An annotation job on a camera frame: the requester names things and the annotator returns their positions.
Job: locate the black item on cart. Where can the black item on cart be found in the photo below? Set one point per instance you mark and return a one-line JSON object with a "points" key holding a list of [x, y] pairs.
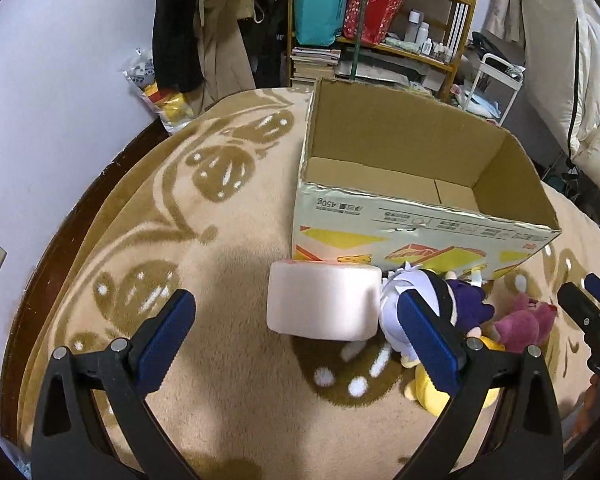
{"points": [[490, 45]]}

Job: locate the black hanging garment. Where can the black hanging garment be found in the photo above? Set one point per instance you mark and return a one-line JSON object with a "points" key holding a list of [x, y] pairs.
{"points": [[272, 35], [175, 35]]}

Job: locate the group of white bottles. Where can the group of white bottles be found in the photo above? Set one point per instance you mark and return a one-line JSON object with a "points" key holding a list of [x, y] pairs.
{"points": [[414, 25]]}

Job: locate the stack of books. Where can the stack of books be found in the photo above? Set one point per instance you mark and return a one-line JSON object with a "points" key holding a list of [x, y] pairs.
{"points": [[312, 62]]}

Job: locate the white-haired plush doll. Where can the white-haired plush doll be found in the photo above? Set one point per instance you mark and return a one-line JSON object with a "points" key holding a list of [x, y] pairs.
{"points": [[445, 295]]}

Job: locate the green pole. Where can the green pole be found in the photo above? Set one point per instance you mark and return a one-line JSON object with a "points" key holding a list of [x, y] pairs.
{"points": [[360, 10]]}

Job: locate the pink bear plush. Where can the pink bear plush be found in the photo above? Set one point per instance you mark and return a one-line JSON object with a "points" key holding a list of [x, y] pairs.
{"points": [[525, 325]]}

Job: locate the person's right hand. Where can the person's right hand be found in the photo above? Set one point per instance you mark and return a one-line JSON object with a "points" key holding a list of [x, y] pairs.
{"points": [[587, 405]]}

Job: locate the white folded mattress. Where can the white folded mattress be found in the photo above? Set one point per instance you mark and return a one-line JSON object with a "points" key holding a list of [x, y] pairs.
{"points": [[545, 35]]}

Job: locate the plastic bag with yellow toys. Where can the plastic bag with yellow toys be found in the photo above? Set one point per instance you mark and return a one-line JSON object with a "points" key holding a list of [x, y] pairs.
{"points": [[172, 105]]}

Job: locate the pile of papers and books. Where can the pile of papers and books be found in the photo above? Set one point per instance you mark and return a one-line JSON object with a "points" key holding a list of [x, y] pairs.
{"points": [[390, 67]]}

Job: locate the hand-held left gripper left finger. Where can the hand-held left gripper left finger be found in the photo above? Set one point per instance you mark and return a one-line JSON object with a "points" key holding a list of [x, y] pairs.
{"points": [[167, 340]]}

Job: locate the yellow plush toy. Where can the yellow plush toy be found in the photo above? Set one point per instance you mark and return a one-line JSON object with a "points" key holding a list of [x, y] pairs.
{"points": [[422, 390]]}

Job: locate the light blue cloth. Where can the light blue cloth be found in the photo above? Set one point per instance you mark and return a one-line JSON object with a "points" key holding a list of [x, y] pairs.
{"points": [[480, 102]]}

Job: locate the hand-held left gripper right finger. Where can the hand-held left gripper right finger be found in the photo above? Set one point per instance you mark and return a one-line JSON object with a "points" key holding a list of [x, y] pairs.
{"points": [[427, 345]]}

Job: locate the beige hanging garment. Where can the beige hanging garment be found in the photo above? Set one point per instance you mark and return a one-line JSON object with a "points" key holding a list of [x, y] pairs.
{"points": [[225, 50]]}

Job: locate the white flat boards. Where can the white flat boards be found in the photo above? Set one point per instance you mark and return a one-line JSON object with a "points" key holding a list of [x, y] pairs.
{"points": [[459, 27]]}

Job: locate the printed cardboard box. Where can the printed cardboard box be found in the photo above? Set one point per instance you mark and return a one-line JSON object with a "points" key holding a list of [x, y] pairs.
{"points": [[405, 125]]}

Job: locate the white trolley cart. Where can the white trolley cart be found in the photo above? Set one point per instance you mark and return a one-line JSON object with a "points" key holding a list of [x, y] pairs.
{"points": [[510, 80]]}

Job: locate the red patterned bag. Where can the red patterned bag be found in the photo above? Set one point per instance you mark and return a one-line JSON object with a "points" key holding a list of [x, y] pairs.
{"points": [[367, 15]]}

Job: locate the teal bag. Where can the teal bag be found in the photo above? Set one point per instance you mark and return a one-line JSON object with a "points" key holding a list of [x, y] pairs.
{"points": [[315, 15]]}

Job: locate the wooden shelf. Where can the wooden shelf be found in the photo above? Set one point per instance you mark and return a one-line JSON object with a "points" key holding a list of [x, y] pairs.
{"points": [[472, 0]]}

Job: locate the pink soft block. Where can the pink soft block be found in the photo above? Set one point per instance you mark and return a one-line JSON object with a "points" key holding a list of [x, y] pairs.
{"points": [[322, 300]]}

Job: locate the dark wooden bed frame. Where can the dark wooden bed frame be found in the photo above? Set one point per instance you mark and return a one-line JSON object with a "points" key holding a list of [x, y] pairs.
{"points": [[70, 235]]}

